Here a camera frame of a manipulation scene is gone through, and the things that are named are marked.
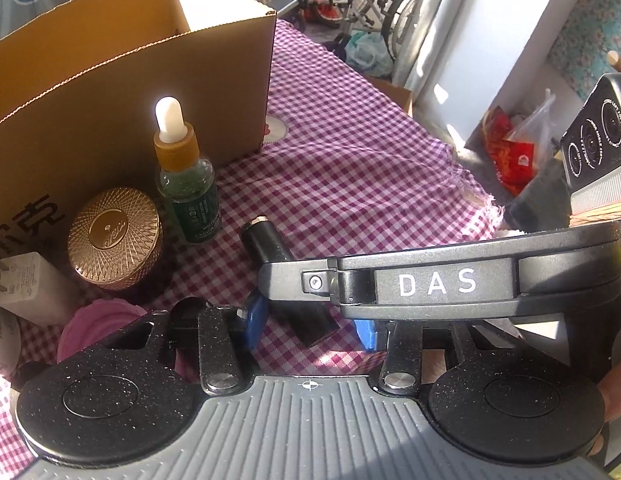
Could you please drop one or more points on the wheelchair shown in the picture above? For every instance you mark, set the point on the wheelchair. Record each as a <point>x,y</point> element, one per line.
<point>400,5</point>

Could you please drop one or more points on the red snack packets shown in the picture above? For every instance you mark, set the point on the red snack packets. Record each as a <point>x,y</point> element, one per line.
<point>510,160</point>

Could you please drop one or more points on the white plastic bottle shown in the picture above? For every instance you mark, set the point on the white plastic bottle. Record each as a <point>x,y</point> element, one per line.
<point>0,340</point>

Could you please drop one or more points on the small cardboard box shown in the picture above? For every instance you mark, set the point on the small cardboard box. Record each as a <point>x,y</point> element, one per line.
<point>393,95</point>

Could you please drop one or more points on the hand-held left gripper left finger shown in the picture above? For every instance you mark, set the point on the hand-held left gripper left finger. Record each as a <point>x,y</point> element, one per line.
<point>254,325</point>

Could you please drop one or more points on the brown cardboard box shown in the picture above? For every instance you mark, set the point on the brown cardboard box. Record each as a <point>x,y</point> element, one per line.
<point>90,85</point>

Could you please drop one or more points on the clear plastic bag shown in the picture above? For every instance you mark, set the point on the clear plastic bag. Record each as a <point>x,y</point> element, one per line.
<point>538,120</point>

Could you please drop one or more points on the green glass dropper bottle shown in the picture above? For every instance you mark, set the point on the green glass dropper bottle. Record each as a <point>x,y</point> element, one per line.
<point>185,185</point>

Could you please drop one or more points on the pink round container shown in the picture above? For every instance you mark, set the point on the pink round container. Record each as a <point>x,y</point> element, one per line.
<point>90,320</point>

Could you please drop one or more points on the floral cloth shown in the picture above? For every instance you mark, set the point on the floral cloth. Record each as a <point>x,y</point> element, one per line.
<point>590,20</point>

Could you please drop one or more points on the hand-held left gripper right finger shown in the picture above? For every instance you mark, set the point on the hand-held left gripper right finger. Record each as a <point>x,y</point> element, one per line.
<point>365,335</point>

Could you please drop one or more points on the white charger plug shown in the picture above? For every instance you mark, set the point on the white charger plug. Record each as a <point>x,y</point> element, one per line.
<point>30,285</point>

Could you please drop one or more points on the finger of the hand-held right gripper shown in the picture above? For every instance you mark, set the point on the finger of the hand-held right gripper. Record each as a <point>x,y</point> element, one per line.
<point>420,280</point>

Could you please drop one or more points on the green white plastic bag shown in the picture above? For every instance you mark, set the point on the green white plastic bag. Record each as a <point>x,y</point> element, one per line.
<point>365,50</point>

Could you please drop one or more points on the black tube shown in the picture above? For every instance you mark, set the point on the black tube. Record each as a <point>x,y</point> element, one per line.
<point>270,240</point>

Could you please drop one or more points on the gold lidded jar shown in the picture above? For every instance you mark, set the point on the gold lidded jar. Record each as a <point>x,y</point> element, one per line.
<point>115,235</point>

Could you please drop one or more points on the person's right hand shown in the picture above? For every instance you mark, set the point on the person's right hand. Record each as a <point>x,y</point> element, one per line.
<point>618,395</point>

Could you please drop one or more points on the purple checkered tablecloth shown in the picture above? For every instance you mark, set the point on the purple checkered tablecloth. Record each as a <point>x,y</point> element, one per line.
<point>340,170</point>

